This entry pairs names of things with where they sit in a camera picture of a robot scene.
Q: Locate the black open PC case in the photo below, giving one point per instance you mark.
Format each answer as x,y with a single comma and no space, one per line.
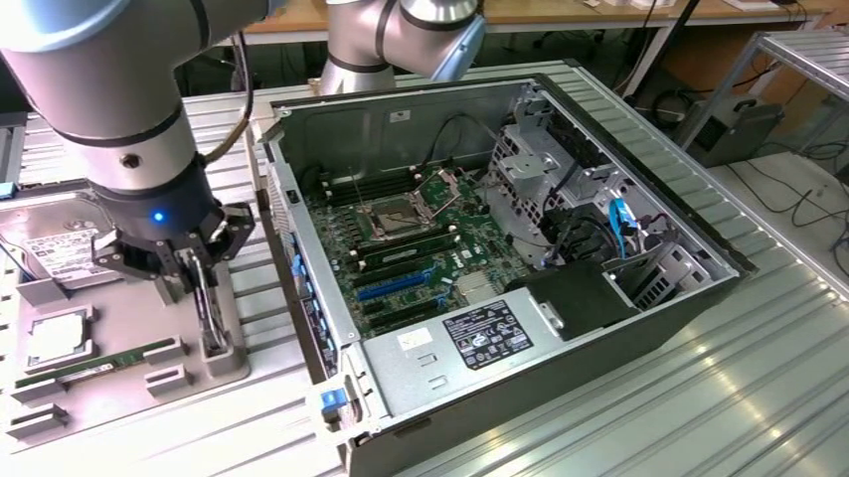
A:
664,348

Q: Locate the low metal disk bay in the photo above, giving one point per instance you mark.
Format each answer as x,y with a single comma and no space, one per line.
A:
671,278

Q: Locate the aluminium frame table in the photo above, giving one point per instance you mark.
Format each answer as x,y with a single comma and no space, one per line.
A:
796,64

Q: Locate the silver chipset heat sink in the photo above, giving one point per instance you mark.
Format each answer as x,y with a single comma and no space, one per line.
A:
475,290

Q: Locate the loose green RAM stick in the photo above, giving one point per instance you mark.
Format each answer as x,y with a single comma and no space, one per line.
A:
100,364

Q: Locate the tall metal disk bay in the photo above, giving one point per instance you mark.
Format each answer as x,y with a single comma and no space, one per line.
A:
531,174

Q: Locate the CPU socket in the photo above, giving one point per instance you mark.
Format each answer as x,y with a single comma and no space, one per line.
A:
391,219

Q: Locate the blue case release latch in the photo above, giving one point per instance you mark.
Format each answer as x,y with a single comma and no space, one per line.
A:
332,403

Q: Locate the black RAM slot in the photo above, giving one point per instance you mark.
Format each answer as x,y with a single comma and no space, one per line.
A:
395,237
368,178
401,245
372,184
379,197
375,190

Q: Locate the blue slot latch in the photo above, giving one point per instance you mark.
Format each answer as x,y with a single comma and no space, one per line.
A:
315,302
298,261
308,285

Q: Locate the blue expansion slot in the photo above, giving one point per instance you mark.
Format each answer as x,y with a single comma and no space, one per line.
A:
392,289

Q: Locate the black plastic shroud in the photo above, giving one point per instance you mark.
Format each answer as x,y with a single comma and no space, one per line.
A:
577,298

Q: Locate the grey parts rack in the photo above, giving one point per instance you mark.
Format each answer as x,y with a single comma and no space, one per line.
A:
133,318

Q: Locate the short black expansion slot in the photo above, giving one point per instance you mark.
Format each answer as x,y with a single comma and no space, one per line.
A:
385,305

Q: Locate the wooden desk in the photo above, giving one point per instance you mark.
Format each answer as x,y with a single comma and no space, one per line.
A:
564,12

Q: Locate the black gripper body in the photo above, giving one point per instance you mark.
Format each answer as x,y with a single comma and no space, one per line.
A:
156,208

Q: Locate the silver CPU chip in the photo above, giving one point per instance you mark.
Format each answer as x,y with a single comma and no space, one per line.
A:
60,342

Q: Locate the installed green RAM stick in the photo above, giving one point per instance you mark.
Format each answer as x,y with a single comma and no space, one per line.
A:
412,251

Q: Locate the grey power supply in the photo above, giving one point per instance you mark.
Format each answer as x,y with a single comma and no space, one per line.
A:
504,358

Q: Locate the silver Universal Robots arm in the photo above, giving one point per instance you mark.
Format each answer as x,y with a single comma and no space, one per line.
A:
100,99

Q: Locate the thin metal locking lever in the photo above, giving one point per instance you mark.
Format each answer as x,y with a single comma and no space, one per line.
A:
360,194

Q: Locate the metal socket cover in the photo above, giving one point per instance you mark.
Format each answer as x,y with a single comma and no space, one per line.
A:
444,189

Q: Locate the silver hard disk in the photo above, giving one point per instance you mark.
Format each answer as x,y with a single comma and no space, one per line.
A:
48,238

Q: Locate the green motherboard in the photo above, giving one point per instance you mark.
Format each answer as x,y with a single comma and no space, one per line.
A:
465,253

